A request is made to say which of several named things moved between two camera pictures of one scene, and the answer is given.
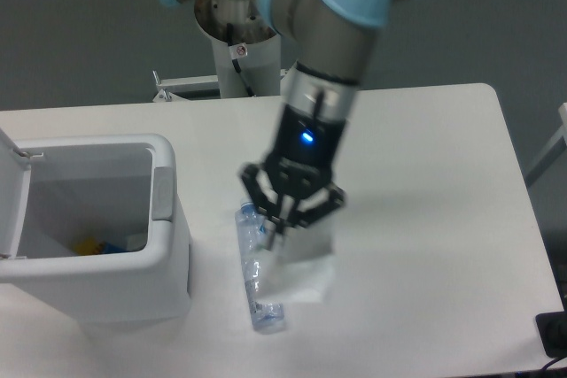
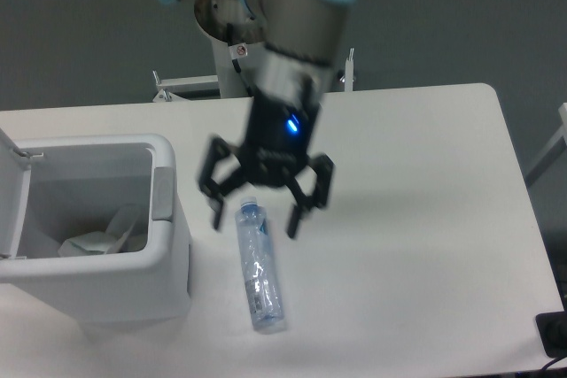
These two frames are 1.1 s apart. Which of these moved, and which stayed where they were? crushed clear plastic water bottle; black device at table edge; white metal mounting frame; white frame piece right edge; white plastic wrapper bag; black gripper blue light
Moved: black gripper blue light; white plastic wrapper bag
Stayed: black device at table edge; white metal mounting frame; crushed clear plastic water bottle; white frame piece right edge
